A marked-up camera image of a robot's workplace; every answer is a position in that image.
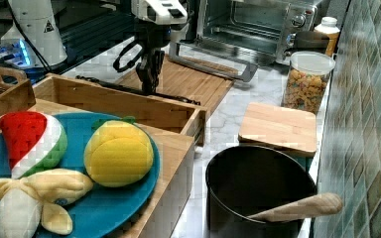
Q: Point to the plush peeled banana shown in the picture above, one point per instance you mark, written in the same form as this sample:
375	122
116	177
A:
39	199

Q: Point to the bamboo drawer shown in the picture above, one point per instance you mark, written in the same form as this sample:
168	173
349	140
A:
154	111

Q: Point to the wooden cutting board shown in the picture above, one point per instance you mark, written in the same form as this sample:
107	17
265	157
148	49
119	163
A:
179	80

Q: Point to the clear cereal jar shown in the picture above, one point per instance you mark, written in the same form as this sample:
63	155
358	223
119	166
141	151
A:
307	80

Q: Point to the jar with bamboo lid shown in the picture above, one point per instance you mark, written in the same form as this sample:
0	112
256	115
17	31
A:
291	131

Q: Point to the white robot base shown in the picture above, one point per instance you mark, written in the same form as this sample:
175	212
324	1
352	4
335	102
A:
34	37

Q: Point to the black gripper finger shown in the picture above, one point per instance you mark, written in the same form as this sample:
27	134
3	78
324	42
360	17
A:
144	74
156	67

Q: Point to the wooden spoon handle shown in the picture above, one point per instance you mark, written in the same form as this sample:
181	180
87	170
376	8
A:
313	206

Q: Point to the black pot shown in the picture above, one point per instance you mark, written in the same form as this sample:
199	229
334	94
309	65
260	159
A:
245	180

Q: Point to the white lidded bottle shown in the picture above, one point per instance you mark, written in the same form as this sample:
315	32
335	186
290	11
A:
328	27

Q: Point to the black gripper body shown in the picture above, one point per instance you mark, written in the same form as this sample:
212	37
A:
151	38

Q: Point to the plush watermelon slice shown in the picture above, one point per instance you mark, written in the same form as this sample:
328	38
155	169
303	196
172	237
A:
35	142

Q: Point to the silver toaster oven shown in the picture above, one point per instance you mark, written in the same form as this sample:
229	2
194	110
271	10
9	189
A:
253	32

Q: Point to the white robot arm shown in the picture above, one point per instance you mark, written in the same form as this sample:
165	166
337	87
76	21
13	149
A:
157	23

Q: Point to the wooden tray with handle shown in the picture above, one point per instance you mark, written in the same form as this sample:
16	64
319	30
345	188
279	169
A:
18	94

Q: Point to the plush yellow lemon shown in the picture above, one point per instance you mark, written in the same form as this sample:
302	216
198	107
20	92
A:
118	153

